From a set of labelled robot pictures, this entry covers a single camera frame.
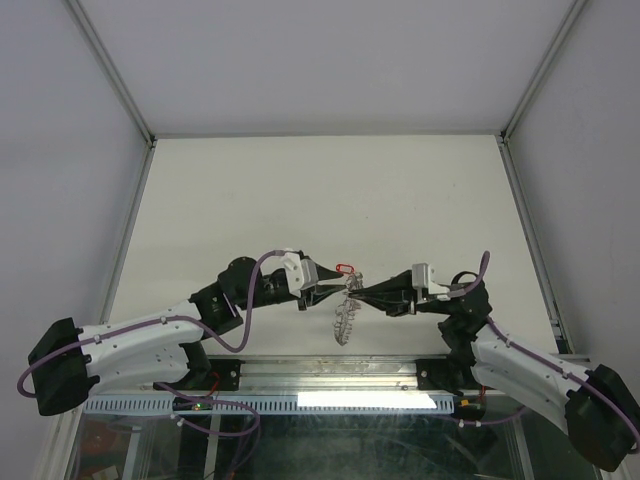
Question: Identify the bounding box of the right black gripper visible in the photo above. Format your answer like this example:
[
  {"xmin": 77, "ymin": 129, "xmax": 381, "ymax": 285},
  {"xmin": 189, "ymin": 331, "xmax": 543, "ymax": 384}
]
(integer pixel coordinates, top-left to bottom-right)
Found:
[{"xmin": 347, "ymin": 269, "xmax": 449, "ymax": 318}]

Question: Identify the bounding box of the silver key red tag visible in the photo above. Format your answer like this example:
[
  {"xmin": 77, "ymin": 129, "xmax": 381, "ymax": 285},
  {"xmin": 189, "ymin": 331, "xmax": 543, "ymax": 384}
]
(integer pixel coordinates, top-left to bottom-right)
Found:
[{"xmin": 335, "ymin": 263, "xmax": 363, "ymax": 282}]

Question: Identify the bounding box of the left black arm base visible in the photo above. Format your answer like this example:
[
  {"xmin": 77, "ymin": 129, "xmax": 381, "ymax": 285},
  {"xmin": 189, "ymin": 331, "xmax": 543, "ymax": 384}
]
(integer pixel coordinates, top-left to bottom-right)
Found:
[{"xmin": 166, "ymin": 358, "xmax": 243, "ymax": 393}]

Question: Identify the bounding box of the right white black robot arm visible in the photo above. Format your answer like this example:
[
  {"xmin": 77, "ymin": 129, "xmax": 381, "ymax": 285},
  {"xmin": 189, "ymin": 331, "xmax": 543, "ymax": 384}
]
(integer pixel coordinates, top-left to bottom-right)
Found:
[{"xmin": 349, "ymin": 264, "xmax": 639, "ymax": 472}]

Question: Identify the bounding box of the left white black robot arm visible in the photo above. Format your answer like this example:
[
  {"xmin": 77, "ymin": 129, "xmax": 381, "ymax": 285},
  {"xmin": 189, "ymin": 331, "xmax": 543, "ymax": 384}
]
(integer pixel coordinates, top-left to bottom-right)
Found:
[{"xmin": 17, "ymin": 250, "xmax": 345, "ymax": 416}]

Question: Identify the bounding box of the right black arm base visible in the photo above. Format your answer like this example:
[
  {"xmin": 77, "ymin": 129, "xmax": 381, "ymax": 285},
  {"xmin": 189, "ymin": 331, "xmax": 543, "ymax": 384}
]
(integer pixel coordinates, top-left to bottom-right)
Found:
[{"xmin": 414, "ymin": 356, "xmax": 505, "ymax": 396}]

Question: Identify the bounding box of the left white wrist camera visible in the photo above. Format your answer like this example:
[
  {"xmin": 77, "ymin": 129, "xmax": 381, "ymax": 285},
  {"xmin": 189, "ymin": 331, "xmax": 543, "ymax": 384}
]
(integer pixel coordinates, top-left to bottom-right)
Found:
[{"xmin": 281, "ymin": 250, "xmax": 319, "ymax": 298}]

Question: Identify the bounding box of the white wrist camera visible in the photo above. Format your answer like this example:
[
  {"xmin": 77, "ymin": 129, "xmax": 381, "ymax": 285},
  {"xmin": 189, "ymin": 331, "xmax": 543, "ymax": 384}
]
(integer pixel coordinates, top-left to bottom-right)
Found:
[
  {"xmin": 281, "ymin": 250, "xmax": 319, "ymax": 298},
  {"xmin": 411, "ymin": 263, "xmax": 450, "ymax": 303}
]

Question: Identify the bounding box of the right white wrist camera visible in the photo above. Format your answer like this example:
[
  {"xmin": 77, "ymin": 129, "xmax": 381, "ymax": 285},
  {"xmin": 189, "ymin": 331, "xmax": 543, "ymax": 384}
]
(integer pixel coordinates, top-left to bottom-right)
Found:
[{"xmin": 411, "ymin": 263, "xmax": 450, "ymax": 303}]

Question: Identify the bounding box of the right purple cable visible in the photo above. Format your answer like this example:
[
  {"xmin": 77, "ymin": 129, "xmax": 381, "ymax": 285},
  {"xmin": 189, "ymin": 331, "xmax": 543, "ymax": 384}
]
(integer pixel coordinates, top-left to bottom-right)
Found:
[{"xmin": 447, "ymin": 250, "xmax": 640, "ymax": 431}]

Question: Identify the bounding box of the purple cable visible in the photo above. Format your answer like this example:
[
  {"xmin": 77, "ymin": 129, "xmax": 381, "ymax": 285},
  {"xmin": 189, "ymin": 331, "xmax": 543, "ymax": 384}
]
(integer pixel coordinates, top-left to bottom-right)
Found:
[
  {"xmin": 447, "ymin": 250, "xmax": 640, "ymax": 431},
  {"xmin": 17, "ymin": 248, "xmax": 294, "ymax": 399}
]

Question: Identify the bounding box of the aluminium mounting rail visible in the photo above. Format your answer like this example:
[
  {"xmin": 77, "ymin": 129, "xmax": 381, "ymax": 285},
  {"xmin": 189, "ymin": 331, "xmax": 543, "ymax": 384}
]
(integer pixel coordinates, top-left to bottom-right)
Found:
[{"xmin": 67, "ymin": 352, "xmax": 601, "ymax": 401}]

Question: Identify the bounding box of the white slotted cable duct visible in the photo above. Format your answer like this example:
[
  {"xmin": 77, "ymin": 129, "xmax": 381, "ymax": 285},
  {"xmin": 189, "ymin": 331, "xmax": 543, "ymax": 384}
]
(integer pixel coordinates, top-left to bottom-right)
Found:
[{"xmin": 84, "ymin": 392, "xmax": 454, "ymax": 416}]

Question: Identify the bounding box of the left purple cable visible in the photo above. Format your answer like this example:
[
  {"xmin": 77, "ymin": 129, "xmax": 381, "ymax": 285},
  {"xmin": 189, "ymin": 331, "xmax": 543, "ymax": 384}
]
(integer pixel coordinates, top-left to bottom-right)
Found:
[{"xmin": 17, "ymin": 248, "xmax": 294, "ymax": 399}]

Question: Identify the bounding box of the right aluminium frame post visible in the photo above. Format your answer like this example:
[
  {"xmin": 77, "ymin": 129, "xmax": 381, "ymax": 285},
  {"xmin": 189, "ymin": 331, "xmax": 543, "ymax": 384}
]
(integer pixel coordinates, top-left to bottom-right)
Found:
[{"xmin": 500, "ymin": 0, "xmax": 590, "ymax": 143}]

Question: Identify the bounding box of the aluminium frame post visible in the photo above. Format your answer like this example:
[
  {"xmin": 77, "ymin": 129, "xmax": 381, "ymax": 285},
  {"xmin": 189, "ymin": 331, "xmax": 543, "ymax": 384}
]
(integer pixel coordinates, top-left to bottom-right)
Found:
[
  {"xmin": 500, "ymin": 0, "xmax": 590, "ymax": 143},
  {"xmin": 62, "ymin": 0, "xmax": 156, "ymax": 147}
]

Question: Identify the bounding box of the left aluminium frame post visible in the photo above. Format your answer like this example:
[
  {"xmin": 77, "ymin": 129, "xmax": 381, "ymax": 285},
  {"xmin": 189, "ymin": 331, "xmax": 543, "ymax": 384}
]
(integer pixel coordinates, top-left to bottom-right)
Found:
[{"xmin": 62, "ymin": 0, "xmax": 156, "ymax": 147}]

